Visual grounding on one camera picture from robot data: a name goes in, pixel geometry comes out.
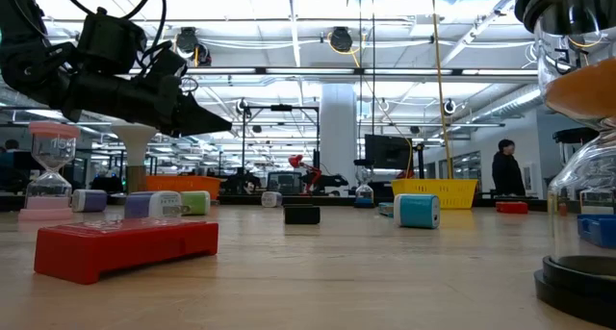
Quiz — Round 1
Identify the orange plastic basket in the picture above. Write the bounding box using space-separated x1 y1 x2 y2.
145 175 224 208

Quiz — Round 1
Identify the black monitor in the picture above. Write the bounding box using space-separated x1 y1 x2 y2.
363 133 414 171

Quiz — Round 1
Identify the pink hourglass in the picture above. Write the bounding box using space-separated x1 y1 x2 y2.
17 121 82 221

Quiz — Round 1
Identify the black hanging cable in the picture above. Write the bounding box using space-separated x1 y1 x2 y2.
371 0 376 135

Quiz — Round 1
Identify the person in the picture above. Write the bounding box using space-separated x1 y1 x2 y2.
0 138 23 177
491 138 527 198

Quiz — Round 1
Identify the blue and white charger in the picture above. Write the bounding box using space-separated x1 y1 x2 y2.
393 192 442 231

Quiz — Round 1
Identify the black hourglass orange sand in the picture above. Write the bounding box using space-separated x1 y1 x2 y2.
513 0 616 329

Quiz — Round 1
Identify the black metal rig frame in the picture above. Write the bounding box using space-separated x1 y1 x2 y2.
242 103 321 196

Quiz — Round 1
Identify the white light bulb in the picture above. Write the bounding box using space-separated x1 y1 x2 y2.
110 121 161 194

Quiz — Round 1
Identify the blue digital display device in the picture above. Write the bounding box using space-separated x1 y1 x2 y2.
576 214 616 249

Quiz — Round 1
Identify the black ceiling cord reel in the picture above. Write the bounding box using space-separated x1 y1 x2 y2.
328 25 355 54
174 25 213 67

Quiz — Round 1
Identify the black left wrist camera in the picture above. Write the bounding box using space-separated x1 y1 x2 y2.
139 40 190 90

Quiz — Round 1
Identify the black rectangular plastic case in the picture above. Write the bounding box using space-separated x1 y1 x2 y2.
283 203 321 226

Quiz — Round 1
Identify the red rectangular plastic case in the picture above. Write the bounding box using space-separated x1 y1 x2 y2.
33 217 219 286
495 200 529 216

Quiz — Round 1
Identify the yellow plastic basket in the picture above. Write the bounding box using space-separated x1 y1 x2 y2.
391 178 478 211

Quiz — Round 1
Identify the purple and white charger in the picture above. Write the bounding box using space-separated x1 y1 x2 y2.
123 190 192 220
71 189 109 214
260 190 283 209

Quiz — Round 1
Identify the white building column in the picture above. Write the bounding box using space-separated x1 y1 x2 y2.
319 82 359 188

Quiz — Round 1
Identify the black aluminium table frame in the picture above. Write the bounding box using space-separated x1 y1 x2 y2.
0 192 550 213

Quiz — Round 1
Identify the red desk lamp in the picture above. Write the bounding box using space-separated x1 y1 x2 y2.
287 153 322 195

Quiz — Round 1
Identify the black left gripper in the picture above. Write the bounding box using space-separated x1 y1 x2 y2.
61 72 234 139

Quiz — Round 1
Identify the green and white charger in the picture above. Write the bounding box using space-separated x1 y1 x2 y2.
179 190 212 217

